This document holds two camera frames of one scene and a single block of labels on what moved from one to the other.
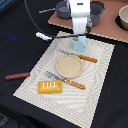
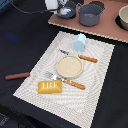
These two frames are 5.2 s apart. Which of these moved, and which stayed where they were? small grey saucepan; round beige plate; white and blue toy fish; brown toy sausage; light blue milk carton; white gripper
Moved: white and blue toy fish; white gripper
Stayed: light blue milk carton; small grey saucepan; brown toy sausage; round beige plate
